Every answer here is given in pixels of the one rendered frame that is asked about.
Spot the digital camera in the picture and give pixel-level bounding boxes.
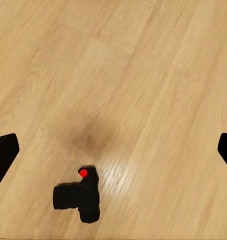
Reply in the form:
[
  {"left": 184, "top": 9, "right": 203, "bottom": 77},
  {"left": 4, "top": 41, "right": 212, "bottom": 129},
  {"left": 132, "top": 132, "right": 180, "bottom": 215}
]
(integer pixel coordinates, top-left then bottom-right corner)
[{"left": 52, "top": 166, "right": 100, "bottom": 224}]

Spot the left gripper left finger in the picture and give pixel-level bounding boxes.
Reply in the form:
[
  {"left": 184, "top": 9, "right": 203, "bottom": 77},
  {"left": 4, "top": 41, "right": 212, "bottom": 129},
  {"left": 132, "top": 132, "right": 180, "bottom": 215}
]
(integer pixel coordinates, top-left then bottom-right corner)
[{"left": 0, "top": 133, "right": 20, "bottom": 182}]

